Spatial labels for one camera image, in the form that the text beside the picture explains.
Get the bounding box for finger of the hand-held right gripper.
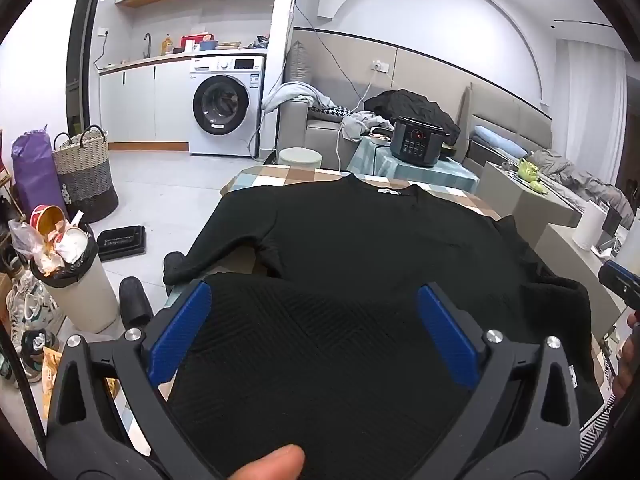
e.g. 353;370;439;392
597;255;640;311

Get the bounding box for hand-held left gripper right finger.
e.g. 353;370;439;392
416;281;582;480

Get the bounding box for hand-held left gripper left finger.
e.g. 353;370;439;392
45;280;221;480

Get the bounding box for black knit sweater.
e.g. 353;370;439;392
162;172;606;480

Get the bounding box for pale grey crumpled clothes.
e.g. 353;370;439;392
341;110;396;142

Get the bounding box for person's right hand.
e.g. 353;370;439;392
612;310;640;406

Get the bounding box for person's left hand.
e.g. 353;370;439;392
227;445;307;480

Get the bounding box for black slipper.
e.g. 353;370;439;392
119;276;153;328
162;251;188;291

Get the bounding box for paper towel roll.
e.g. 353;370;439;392
572;200;607;250

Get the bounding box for beige trash bin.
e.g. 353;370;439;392
30;230;121;333

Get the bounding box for black floor tray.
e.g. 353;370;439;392
97;226;147;262

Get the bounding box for grey duvet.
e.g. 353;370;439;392
530;149;633;221

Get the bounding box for grey square stool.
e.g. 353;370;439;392
475;160;583;248

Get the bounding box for white paper cup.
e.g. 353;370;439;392
57;227;90;263

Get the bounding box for dark sneaker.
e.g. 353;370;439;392
20;330;61;383

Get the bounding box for black white striped cloth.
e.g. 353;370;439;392
580;395;621;466

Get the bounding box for white sneaker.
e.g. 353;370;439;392
7;280;56;336

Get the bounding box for white curtain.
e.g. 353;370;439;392
555;37;628;186

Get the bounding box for clear plastic bag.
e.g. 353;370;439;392
9;219;51;276

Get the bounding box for red paper bucket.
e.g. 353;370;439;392
31;204;68;241

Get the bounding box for brown blue checked tablecloth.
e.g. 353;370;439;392
220;164;503;281

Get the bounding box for blue pillow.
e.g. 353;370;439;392
472;125;528;158

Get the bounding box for woven laundry basket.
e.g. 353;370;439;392
52;125;120;223

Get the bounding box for black pressure cooker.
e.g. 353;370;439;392
390;116;448;167

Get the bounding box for white washing machine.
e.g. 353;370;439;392
189;55;266;157

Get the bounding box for grey sofa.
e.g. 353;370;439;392
276;95;371;171
460;82;636;231

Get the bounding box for round white stool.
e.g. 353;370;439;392
278;147;323;168

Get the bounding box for purple bag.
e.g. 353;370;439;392
11;127;68;221

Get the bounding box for white kitchen base cabinet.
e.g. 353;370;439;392
99;57;191;152

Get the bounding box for black jacket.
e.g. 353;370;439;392
364;89;461;148

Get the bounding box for houndstooth cloth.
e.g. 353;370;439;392
309;102;348;121

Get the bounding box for light grey garment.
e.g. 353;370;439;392
261;81;337;113

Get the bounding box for grey cushion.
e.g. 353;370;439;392
285;40;307;83

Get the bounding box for dark door frame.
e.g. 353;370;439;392
66;0;110;137

